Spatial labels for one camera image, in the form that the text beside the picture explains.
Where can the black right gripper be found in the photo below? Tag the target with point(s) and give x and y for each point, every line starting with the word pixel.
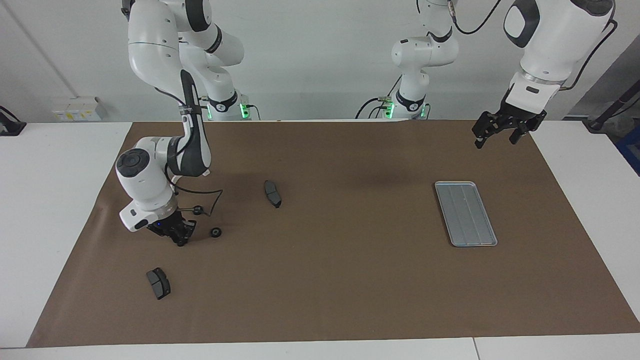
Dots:
pixel 172 226

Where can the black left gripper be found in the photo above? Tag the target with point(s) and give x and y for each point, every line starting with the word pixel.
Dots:
pixel 515 117

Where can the small black wheel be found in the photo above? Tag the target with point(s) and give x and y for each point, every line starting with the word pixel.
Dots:
pixel 216 233

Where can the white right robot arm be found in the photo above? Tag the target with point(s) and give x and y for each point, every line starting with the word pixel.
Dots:
pixel 150 170

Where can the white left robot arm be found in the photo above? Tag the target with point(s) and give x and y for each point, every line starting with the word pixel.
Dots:
pixel 545 45

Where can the silver metal tray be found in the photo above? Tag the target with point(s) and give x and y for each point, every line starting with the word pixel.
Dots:
pixel 467 220

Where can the grey brake pad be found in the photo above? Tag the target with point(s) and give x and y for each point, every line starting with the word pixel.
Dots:
pixel 159 285
pixel 273 195

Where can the black stand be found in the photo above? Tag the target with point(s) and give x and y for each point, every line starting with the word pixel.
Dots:
pixel 607 112

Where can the blue crate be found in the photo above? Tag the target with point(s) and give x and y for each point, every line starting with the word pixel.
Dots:
pixel 631 150

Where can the brown table mat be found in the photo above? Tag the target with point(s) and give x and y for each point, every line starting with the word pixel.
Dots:
pixel 350 275

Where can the black table clamp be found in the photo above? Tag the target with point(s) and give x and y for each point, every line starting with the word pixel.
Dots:
pixel 10 127

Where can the white wall socket box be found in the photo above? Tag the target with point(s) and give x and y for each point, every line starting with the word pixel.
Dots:
pixel 80 110

